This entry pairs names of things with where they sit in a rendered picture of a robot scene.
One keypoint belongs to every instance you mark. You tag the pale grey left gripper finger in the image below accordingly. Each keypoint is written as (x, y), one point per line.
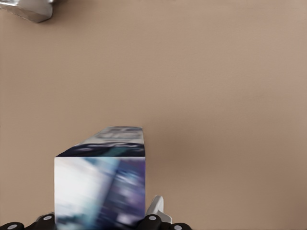
(158, 208)

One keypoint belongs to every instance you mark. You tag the blue and white printed box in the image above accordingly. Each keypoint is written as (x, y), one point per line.
(100, 182)

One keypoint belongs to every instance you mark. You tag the silver frame post foot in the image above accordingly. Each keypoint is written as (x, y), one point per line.
(31, 10)

